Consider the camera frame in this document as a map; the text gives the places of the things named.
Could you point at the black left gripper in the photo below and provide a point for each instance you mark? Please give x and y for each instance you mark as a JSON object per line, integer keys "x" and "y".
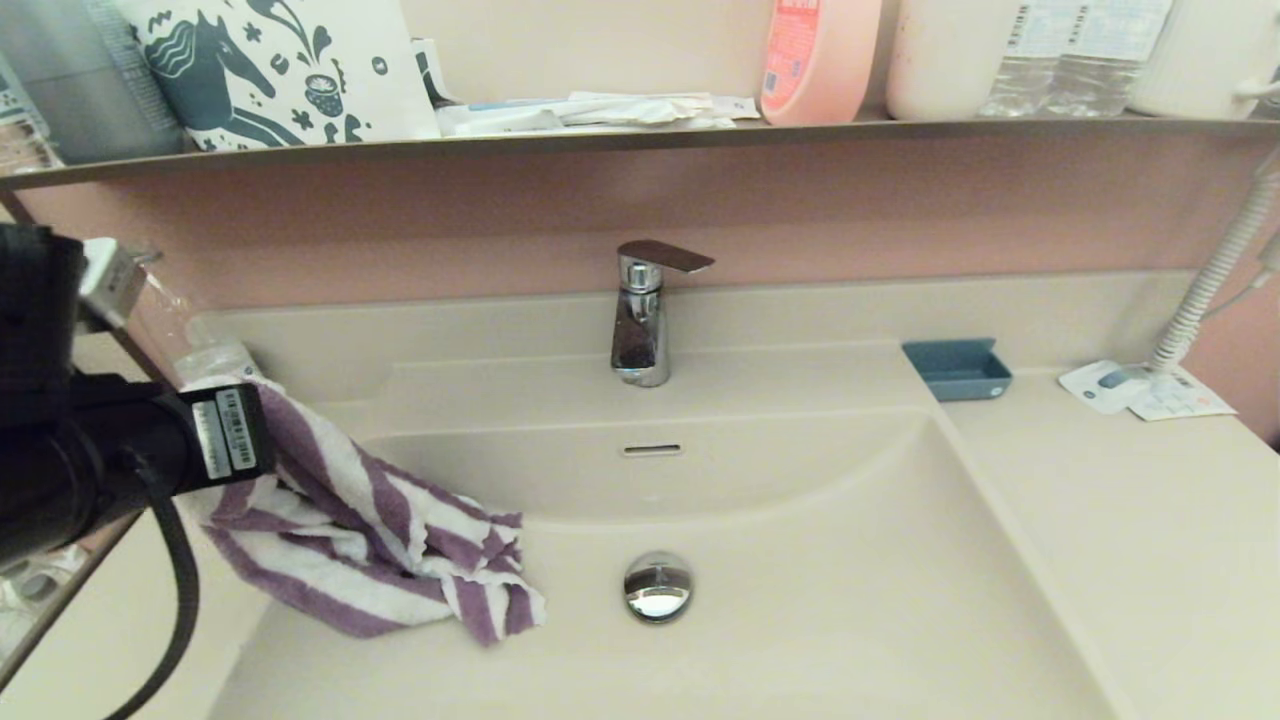
{"x": 215, "y": 440}

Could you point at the purple white striped towel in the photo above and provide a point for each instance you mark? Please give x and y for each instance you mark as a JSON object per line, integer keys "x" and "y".
{"x": 380, "y": 530}

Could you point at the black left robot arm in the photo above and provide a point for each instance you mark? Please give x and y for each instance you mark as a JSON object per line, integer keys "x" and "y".
{"x": 60, "y": 450}

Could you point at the chrome faucet body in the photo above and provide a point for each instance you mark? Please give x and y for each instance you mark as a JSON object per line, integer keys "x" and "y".
{"x": 640, "y": 340}

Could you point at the cream ceramic sink basin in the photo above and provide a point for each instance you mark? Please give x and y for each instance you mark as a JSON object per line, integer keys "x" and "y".
{"x": 820, "y": 600}

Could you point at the clear bottle white label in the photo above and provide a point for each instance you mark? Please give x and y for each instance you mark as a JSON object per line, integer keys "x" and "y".
{"x": 200, "y": 345}

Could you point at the gray pouch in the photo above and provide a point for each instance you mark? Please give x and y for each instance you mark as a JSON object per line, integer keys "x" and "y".
{"x": 90, "y": 100}

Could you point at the white horse print bag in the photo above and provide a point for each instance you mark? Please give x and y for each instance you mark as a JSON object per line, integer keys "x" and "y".
{"x": 400, "y": 100}

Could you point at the small black white box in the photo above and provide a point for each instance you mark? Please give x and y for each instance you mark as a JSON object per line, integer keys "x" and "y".
{"x": 432, "y": 72}

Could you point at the white tube blue stripe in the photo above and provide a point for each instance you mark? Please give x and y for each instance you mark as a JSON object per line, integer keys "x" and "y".
{"x": 500, "y": 120}

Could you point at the chrome drain stopper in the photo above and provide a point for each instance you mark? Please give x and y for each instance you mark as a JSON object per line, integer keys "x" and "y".
{"x": 657, "y": 587}

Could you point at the flat white packet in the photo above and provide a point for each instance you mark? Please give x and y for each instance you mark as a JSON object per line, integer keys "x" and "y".
{"x": 640, "y": 106}

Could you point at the small white sachet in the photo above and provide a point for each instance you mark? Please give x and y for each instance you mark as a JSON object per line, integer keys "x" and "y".
{"x": 737, "y": 106}

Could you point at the pink lotion bottle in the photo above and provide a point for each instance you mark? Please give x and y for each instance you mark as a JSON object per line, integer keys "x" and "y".
{"x": 830, "y": 68}

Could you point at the blue plastic soap dish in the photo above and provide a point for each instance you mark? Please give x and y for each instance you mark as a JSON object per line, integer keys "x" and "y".
{"x": 960, "y": 378}

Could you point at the white plastic jar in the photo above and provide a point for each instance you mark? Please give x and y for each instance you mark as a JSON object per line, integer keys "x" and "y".
{"x": 940, "y": 58}

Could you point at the white card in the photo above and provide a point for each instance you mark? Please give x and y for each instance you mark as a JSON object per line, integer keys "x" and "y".
{"x": 1080, "y": 385}

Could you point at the clear plastic water bottle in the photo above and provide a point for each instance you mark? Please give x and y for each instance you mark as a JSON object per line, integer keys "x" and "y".
{"x": 1020, "y": 78}
{"x": 1097, "y": 78}

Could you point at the white printed leaflet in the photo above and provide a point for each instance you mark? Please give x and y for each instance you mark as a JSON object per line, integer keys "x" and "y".
{"x": 1185, "y": 400}

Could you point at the white ribbed mug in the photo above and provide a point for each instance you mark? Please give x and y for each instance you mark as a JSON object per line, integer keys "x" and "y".
{"x": 1202, "y": 58}

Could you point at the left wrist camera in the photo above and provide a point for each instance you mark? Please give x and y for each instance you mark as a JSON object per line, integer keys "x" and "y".
{"x": 110, "y": 285}

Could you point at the brown wall shelf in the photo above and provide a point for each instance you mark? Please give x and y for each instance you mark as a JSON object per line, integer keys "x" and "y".
{"x": 600, "y": 142}

